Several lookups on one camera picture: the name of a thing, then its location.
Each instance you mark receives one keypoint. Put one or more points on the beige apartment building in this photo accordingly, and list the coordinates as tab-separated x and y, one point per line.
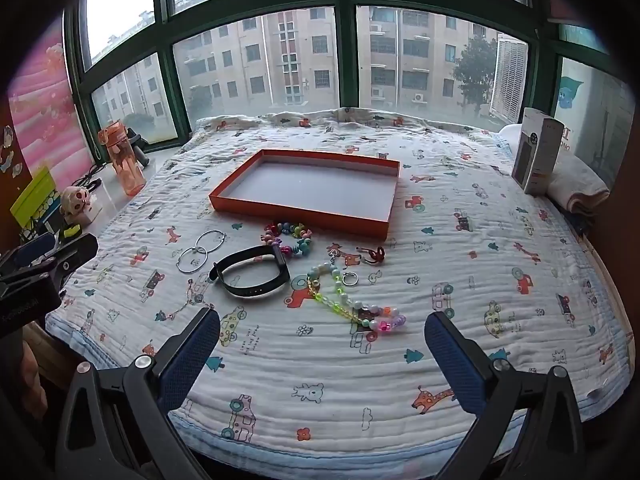
300	60

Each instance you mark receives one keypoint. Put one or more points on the printed white blanket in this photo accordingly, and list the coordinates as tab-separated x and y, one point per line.
450	270

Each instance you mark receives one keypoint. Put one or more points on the orange water bottle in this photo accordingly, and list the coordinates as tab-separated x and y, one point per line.
125	170

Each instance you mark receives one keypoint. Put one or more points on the black smart band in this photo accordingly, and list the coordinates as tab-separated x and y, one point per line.
281	262

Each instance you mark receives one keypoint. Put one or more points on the orange shallow tray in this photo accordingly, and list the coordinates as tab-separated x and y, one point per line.
310	185

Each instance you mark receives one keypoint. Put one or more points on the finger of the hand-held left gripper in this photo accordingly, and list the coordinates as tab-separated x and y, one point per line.
32	250
75	255

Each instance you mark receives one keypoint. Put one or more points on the white pillow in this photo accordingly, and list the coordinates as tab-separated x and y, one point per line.
510	137

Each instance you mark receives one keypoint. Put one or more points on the white cardboard box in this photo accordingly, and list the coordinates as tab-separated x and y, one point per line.
537	160

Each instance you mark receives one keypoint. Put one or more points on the skull figurine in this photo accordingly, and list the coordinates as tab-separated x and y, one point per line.
75	200

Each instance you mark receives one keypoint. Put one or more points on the blue cartoon sticker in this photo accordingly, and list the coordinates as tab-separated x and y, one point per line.
570	92

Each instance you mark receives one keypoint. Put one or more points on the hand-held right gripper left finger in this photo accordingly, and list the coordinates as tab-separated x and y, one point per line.
192	360

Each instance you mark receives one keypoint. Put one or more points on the pink cartoon poster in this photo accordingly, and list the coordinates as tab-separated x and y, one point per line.
45	110

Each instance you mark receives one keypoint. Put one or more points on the outdoor air conditioner unit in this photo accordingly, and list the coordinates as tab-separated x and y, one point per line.
510	80

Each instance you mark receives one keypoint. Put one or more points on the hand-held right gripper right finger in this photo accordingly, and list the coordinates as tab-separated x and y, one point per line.
455	360

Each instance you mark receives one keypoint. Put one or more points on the silver hoop earring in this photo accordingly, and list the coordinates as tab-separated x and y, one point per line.
178	260
199	241

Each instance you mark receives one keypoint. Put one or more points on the green yellow box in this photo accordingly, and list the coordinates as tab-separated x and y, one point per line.
32	200

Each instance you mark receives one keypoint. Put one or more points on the folded beige towel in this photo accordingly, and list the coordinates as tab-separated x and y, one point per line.
575	185

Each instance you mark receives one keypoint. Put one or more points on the green window frame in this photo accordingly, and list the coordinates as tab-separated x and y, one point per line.
345	50

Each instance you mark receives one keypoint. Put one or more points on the black handheld tripod grip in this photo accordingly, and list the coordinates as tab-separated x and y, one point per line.
140	147

